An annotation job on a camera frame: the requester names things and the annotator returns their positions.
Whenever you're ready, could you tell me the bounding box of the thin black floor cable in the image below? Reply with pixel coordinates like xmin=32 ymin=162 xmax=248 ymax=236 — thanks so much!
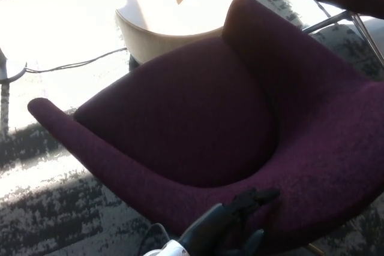
xmin=23 ymin=46 xmax=128 ymax=74

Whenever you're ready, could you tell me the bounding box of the round white side table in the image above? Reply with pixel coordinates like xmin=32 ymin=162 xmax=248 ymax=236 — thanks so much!
xmin=111 ymin=0 xmax=248 ymax=65

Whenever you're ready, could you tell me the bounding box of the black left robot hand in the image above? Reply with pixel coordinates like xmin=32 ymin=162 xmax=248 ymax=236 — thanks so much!
xmin=221 ymin=188 xmax=281 ymax=256

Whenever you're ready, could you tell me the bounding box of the round grey lamp base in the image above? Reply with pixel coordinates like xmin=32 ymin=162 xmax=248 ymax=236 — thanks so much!
xmin=0 ymin=47 xmax=28 ymax=85

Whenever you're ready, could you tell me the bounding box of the purple armchair seat cushion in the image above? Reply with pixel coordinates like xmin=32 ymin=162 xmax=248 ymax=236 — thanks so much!
xmin=73 ymin=36 xmax=281 ymax=189

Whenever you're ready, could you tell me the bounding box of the purple fabric armchair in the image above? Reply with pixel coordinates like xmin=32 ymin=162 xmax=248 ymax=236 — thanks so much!
xmin=27 ymin=0 xmax=384 ymax=256

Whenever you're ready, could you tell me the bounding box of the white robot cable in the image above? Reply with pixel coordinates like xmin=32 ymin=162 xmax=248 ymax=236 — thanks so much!
xmin=139 ymin=222 xmax=169 ymax=256

